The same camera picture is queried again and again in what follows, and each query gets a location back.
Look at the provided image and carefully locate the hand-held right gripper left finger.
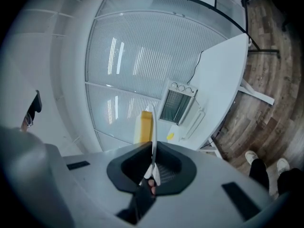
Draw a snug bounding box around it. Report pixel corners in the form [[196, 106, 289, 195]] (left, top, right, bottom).
[[106, 141, 153, 195]]

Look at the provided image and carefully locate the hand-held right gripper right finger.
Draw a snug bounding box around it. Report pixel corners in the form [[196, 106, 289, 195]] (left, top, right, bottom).
[[154, 141, 198, 196]]

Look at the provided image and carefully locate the yellow food block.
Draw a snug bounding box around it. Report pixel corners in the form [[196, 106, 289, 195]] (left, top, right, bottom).
[[133, 110, 153, 144]]

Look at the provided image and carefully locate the white plate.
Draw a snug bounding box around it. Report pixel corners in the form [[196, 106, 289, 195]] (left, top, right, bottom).
[[143, 103, 162, 185]]

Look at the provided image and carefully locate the white microwave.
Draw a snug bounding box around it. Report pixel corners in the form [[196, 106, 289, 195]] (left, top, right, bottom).
[[157, 79, 206, 141]]

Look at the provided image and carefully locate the white table leg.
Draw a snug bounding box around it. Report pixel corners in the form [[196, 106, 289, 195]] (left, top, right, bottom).
[[199, 136, 222, 159], [237, 78, 276, 106]]

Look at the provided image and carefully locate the white shoe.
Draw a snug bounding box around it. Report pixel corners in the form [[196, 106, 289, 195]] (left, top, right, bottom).
[[245, 150, 259, 165], [276, 158, 291, 175]]

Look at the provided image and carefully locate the person's leg in black trousers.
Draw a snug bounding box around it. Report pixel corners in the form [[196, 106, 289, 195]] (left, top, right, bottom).
[[248, 158, 270, 191], [277, 168, 302, 196]]

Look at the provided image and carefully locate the black device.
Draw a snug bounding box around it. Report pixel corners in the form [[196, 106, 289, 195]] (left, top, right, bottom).
[[25, 90, 43, 115]]

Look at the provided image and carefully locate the black metal rack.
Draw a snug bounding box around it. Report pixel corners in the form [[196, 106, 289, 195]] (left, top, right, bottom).
[[240, 0, 288, 59]]

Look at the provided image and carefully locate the black cable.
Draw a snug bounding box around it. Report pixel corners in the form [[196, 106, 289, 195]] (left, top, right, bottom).
[[186, 49, 205, 86]]

